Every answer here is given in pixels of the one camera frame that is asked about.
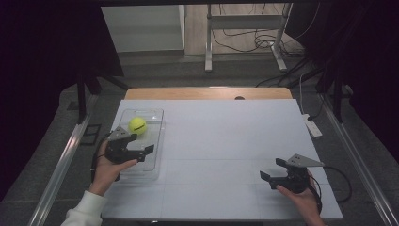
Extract person's right hand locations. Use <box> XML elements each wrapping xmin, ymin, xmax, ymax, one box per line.
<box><xmin>275</xmin><ymin>170</ymin><xmax>324</xmax><ymax>222</ymax></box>

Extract white table board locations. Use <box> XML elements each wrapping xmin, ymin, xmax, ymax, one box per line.
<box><xmin>101</xmin><ymin>98</ymin><xmax>344</xmax><ymax>221</ymax></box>

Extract black floor plate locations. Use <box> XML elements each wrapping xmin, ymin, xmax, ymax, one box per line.
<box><xmin>79</xmin><ymin>123</ymin><xmax>103</xmax><ymax>146</ymax></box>

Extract yellow tennis ball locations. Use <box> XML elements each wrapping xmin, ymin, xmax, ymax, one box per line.
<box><xmin>127</xmin><ymin>116</ymin><xmax>148</xmax><ymax>137</ymax></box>

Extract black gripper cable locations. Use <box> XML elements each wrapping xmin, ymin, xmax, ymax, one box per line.
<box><xmin>309</xmin><ymin>165</ymin><xmax>353</xmax><ymax>215</ymax></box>
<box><xmin>89</xmin><ymin>132</ymin><xmax>121</xmax><ymax>184</ymax></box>

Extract black metal stand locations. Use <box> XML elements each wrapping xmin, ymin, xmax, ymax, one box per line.
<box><xmin>75</xmin><ymin>73</ymin><xmax>130</xmax><ymax>125</ymax></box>

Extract clear plastic container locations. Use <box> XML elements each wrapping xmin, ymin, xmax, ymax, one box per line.
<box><xmin>110</xmin><ymin>107</ymin><xmax>166</xmax><ymax>182</ymax></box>

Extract white power cable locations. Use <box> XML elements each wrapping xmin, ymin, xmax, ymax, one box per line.
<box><xmin>298</xmin><ymin>73</ymin><xmax>308</xmax><ymax>116</ymax></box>

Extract thick black floor cables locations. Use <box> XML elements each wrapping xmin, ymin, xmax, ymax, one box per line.
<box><xmin>255</xmin><ymin>56</ymin><xmax>325</xmax><ymax>89</ymax></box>

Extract grey metal desk frame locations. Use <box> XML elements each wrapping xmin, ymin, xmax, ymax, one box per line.
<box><xmin>204</xmin><ymin>2</ymin><xmax>294</xmax><ymax>74</ymax></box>

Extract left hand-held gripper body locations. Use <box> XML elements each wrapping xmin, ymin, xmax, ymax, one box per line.
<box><xmin>104</xmin><ymin>125</ymin><xmax>147</xmax><ymax>165</ymax></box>

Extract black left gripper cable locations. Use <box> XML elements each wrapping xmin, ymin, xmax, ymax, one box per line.
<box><xmin>89</xmin><ymin>132</ymin><xmax>121</xmax><ymax>184</ymax></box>

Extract tangled black floor cables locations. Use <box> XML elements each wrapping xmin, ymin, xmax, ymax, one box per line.
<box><xmin>211</xmin><ymin>2</ymin><xmax>322</xmax><ymax>58</ymax></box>

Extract aluminium floor rail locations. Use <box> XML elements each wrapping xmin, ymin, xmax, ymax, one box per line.
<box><xmin>27</xmin><ymin>93</ymin><xmax>99</xmax><ymax>226</ymax></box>
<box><xmin>319</xmin><ymin>93</ymin><xmax>399</xmax><ymax>226</ymax></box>

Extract person's left hand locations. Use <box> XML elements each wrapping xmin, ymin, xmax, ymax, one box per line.
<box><xmin>88</xmin><ymin>138</ymin><xmax>139</xmax><ymax>198</ymax></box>

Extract wooden table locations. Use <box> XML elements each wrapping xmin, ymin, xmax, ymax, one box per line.
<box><xmin>124</xmin><ymin>87</ymin><xmax>294</xmax><ymax>101</ymax></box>

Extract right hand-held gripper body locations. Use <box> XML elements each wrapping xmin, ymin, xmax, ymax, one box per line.
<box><xmin>268</xmin><ymin>153</ymin><xmax>327</xmax><ymax>195</ymax></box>

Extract white power strip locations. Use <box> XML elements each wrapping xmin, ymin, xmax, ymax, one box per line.
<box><xmin>301</xmin><ymin>113</ymin><xmax>324</xmax><ymax>138</ymax></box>

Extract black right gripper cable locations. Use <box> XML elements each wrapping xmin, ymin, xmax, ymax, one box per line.
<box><xmin>309</xmin><ymin>165</ymin><xmax>353</xmax><ymax>215</ymax></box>

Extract dark curtain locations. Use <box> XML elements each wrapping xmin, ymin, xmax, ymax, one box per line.
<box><xmin>284</xmin><ymin>0</ymin><xmax>399</xmax><ymax>155</ymax></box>
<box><xmin>0</xmin><ymin>0</ymin><xmax>124</xmax><ymax>202</ymax></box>

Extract white cabinet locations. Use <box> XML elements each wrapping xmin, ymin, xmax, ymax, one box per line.
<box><xmin>100</xmin><ymin>4</ymin><xmax>185</xmax><ymax>54</ymax></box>

